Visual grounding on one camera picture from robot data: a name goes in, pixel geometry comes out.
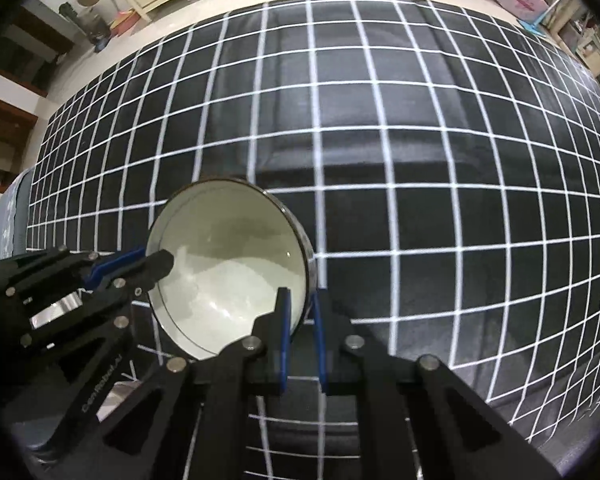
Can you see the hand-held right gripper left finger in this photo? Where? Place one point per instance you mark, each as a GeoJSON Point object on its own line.
{"type": "Point", "coordinates": [283, 340]}

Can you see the black white checked tablecloth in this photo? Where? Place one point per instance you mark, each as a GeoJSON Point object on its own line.
{"type": "Point", "coordinates": [430, 185]}

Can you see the coloured paper stack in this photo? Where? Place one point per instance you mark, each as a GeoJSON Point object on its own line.
{"type": "Point", "coordinates": [125, 22]}

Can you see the pink bag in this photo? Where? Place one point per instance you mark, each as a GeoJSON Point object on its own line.
{"type": "Point", "coordinates": [522, 0]}

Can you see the small patterned bowl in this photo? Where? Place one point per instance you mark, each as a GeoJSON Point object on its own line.
{"type": "Point", "coordinates": [230, 260]}

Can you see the brown wooden furniture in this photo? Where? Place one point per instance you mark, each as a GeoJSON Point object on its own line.
{"type": "Point", "coordinates": [30, 30]}

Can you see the grey lace-trimmed chair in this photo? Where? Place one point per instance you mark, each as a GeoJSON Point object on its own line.
{"type": "Point", "coordinates": [10, 220]}

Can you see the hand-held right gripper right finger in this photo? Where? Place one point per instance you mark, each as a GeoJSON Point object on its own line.
{"type": "Point", "coordinates": [321, 350]}

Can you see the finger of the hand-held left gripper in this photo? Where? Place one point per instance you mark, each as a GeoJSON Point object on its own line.
{"type": "Point", "coordinates": [115, 262]}
{"type": "Point", "coordinates": [155, 265]}

